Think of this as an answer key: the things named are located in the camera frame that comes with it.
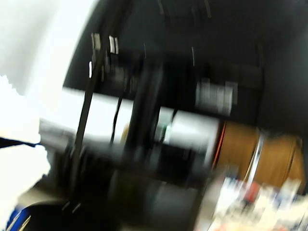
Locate blue metal pen gold clip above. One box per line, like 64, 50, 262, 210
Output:
0, 137, 41, 231

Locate brown cardboard box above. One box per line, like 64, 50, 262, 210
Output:
214, 121, 304, 191

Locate white box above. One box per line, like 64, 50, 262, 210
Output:
168, 112, 221, 167

